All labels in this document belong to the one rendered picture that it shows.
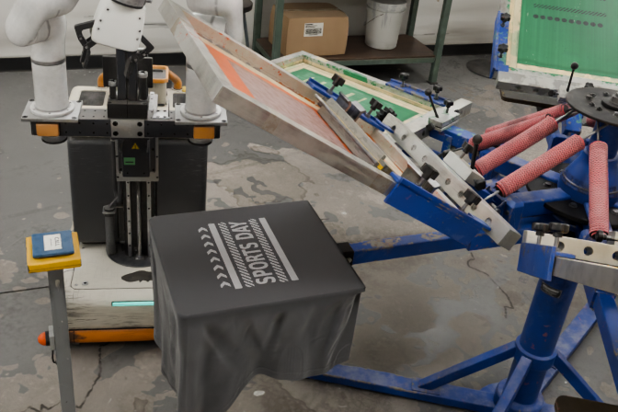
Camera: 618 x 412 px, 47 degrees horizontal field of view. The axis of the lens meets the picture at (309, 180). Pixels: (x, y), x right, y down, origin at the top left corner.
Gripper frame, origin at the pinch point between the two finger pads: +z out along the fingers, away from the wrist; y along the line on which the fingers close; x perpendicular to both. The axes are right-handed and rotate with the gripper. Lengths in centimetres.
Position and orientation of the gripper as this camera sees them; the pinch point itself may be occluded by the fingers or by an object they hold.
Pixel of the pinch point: (106, 67)
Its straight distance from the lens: 163.0
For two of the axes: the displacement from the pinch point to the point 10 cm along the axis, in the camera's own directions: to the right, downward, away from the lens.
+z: -3.7, 8.5, 3.7
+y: -8.7, -1.7, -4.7
